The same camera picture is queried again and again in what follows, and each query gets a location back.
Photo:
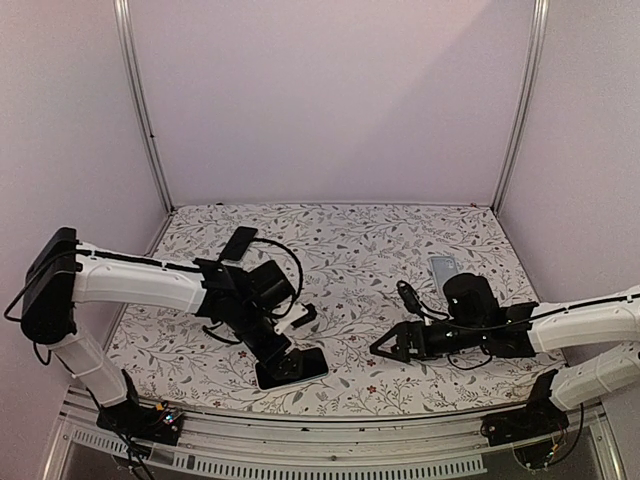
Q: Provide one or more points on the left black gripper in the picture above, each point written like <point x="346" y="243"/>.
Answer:
<point x="279" y="348"/>

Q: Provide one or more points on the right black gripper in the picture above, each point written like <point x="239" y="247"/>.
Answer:
<point x="406" y="332"/>

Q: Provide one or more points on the pink phone case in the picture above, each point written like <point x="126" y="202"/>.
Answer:
<point x="292" y="372"/>

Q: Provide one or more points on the light blue phone case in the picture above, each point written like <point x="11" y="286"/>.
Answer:
<point x="443" y="268"/>

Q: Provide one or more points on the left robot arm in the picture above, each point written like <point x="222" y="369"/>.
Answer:
<point x="68" y="271"/>

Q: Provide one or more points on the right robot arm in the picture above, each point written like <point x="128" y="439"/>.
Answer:
<point x="476" y="320"/>

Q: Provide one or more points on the floral table mat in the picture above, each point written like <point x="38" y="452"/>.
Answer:
<point x="348" y="260"/>

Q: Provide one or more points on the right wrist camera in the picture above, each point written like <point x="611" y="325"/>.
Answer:
<point x="410" y="298"/>

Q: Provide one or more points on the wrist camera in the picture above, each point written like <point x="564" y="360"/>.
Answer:
<point x="410" y="298"/>
<point x="298" y="316"/>

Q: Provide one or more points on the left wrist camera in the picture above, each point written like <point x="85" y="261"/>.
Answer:
<point x="298" y="316"/>

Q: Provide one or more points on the front aluminium rail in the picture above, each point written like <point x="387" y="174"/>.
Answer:
<point x="228" y="444"/>

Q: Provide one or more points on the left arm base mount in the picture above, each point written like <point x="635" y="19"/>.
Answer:
<point x="159" y="424"/>

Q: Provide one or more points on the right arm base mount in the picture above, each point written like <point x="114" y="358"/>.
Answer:
<point x="526" y="423"/>

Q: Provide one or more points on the left rear aluminium post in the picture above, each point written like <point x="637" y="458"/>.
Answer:
<point x="124" y="26"/>

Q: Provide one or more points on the aluminium post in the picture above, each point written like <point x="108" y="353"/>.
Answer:
<point x="530" y="73"/>
<point x="124" y="26"/>

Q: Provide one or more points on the right rear aluminium post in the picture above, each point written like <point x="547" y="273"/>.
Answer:
<point x="530" y="73"/>

